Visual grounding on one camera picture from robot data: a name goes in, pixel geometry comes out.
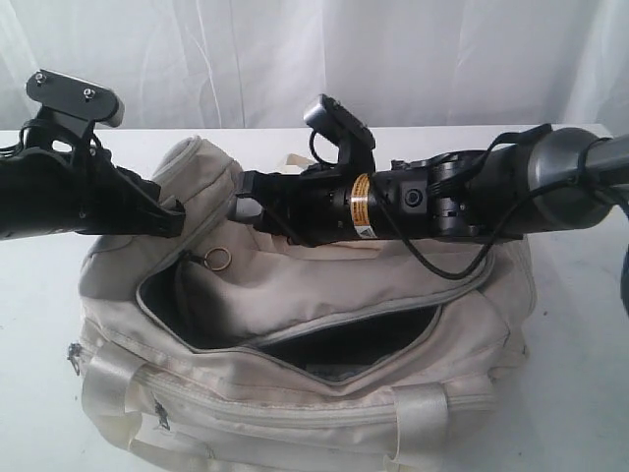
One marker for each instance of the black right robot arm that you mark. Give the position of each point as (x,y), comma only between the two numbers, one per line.
(522,183)

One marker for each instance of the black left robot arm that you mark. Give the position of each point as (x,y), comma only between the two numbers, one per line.
(45,192)

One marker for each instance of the cream fabric duffel bag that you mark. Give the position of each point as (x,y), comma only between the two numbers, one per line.
(226,349)

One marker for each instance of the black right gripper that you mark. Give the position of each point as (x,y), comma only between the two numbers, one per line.
(310,208)

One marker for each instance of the white curtain backdrop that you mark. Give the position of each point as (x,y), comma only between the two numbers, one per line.
(258,64)

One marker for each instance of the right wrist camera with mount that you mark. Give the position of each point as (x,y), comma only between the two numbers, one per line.
(328,118)

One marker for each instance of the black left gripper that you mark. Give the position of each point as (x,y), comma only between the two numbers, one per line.
(91,195)

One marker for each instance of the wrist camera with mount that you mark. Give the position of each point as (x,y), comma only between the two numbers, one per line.
(69,110)
(328,118)

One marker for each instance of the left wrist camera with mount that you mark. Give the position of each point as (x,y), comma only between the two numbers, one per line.
(69,110)

